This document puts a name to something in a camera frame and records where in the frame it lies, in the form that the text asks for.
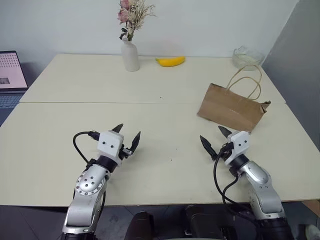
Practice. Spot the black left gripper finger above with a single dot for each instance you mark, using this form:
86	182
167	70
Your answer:
118	128
136	142

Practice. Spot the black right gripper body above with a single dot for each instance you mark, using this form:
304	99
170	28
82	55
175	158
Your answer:
220	155

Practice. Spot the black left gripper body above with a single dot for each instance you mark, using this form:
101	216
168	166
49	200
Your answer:
125	152

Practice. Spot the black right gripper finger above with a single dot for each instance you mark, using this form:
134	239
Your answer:
224	131
207	146

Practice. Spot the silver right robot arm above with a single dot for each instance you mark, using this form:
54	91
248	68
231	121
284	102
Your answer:
262	190

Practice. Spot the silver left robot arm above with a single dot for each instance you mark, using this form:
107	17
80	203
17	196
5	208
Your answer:
87	190

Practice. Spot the white ceramic vase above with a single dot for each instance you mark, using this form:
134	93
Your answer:
130	57

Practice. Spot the dark rounded shape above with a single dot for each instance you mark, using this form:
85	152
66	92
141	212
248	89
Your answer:
141	226

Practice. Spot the clear glass bowl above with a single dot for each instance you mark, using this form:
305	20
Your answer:
246	58

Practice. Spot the yellow banana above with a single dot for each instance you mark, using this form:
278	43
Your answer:
170	61

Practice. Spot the brown cardboard piece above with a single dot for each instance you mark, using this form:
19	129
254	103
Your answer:
312	206

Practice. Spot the dried flower bouquet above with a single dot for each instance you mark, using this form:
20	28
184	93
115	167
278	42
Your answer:
133	17

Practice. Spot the open laptop computer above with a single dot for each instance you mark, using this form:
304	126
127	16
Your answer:
10	75

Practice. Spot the white shoe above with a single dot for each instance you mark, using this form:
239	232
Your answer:
313	232

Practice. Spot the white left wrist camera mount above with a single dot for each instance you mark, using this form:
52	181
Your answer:
110	143

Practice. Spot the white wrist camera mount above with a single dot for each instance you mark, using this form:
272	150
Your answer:
110	143
238	146

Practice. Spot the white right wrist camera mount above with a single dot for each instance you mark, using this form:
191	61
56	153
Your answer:
238	146

